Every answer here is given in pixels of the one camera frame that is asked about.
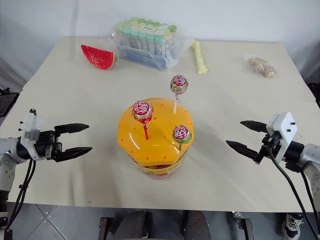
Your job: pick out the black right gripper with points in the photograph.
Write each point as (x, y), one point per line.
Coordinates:
(269, 147)

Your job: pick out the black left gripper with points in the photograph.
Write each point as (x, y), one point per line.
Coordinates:
(47, 145)

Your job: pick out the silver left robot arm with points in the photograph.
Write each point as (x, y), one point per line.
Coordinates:
(7, 160)

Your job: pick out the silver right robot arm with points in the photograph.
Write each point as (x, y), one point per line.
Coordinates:
(303, 165)

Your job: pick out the green-stick wrapped lollipop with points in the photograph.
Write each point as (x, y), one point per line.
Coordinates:
(181, 133)

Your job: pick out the red-stick wrapped lollipop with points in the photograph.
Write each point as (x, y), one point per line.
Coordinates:
(143, 112)

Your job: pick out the orange lollipop display jar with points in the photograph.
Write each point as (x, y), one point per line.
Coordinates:
(155, 136)

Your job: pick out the white-stick wrapped lollipop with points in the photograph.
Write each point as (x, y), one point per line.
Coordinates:
(178, 86)

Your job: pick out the clear bag of snacks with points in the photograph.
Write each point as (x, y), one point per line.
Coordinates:
(261, 66)

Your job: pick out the black object at table side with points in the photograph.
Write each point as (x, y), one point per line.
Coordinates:
(7, 101)

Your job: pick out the red watermelon slice toy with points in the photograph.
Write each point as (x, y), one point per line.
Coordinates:
(98, 58)

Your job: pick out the pale yellow wrapped stick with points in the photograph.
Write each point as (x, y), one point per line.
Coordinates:
(200, 58)

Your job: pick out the black and white sneaker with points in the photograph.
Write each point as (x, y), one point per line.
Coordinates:
(292, 226)

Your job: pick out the dark rounded shape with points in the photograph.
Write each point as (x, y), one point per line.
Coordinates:
(196, 225)

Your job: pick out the bagged rack of tubes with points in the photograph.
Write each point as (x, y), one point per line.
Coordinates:
(146, 41)

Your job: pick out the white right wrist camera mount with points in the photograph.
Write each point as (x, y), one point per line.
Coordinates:
(283, 130)

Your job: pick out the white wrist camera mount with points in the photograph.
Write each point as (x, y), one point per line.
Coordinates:
(32, 130)
(283, 130)

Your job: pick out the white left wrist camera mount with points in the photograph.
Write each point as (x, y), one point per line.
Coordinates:
(32, 130)

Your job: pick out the black metal table frame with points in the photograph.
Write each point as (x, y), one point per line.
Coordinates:
(243, 225)

